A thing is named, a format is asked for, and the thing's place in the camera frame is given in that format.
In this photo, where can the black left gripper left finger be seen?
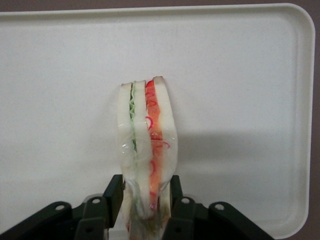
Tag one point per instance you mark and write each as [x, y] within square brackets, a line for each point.
[92, 217]

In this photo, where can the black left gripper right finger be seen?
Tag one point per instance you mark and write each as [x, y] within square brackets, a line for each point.
[190, 220]

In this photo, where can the triangle sandwich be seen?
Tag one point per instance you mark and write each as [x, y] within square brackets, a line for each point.
[142, 140]

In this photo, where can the beige plastic tray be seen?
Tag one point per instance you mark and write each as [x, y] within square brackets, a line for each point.
[225, 87]

